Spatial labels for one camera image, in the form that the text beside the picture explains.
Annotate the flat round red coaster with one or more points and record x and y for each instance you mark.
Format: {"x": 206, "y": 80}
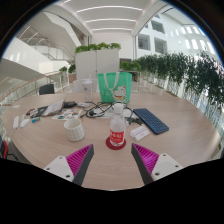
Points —
{"x": 115, "y": 148}

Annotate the white charger block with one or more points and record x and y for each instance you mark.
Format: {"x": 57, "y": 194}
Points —
{"x": 15, "y": 122}

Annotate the green cat-print tote bag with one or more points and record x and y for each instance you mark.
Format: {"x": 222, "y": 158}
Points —
{"x": 108, "y": 86}

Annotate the black flat wallet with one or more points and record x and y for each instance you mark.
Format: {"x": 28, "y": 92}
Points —
{"x": 39, "y": 111}

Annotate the glass railing with wooden handrail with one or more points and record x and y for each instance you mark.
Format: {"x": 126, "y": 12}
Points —
{"x": 23, "y": 88}

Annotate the colourful sticker sheet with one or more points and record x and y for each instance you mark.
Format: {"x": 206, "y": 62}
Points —
{"x": 68, "y": 115}

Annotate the ceiling strip lights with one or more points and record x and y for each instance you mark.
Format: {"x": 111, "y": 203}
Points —
{"x": 110, "y": 20}

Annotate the small white paper slip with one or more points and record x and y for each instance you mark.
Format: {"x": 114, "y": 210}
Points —
{"x": 16, "y": 106}

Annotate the small blue gadget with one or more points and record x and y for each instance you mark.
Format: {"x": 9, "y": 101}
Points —
{"x": 35, "y": 119}

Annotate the row of green hedge plants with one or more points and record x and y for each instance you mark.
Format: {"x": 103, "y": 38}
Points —
{"x": 186, "y": 71}

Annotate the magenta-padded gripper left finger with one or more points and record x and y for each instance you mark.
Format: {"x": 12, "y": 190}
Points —
{"x": 58, "y": 166}

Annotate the clear red-labelled water bottle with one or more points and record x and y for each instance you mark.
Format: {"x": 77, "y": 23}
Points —
{"x": 117, "y": 136}

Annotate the white grid-patterned mug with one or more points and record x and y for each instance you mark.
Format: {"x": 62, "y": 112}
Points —
{"x": 74, "y": 131}

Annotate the white power adapter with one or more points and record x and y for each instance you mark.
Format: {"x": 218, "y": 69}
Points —
{"x": 83, "y": 104}

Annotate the small white carton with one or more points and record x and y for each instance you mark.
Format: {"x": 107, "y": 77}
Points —
{"x": 140, "y": 133}

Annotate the clear lidded plastic tumbler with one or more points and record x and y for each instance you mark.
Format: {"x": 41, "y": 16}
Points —
{"x": 87, "y": 92}

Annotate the white cabinet topped with plants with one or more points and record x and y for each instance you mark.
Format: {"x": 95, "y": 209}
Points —
{"x": 96, "y": 63}

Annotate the small white oblong gadget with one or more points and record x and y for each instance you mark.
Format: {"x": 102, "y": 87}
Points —
{"x": 24, "y": 123}

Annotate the small black device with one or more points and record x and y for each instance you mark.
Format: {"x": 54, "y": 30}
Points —
{"x": 70, "y": 104}

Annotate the black chair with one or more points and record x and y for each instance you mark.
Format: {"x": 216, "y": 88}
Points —
{"x": 46, "y": 89}

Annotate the potted green plant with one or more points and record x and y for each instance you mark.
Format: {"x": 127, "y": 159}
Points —
{"x": 72, "y": 68}
{"x": 63, "y": 69}

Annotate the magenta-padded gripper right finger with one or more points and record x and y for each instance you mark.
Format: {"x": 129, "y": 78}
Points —
{"x": 166, "y": 165}

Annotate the wooden shelf with plants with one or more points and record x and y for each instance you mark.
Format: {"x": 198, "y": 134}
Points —
{"x": 130, "y": 65}

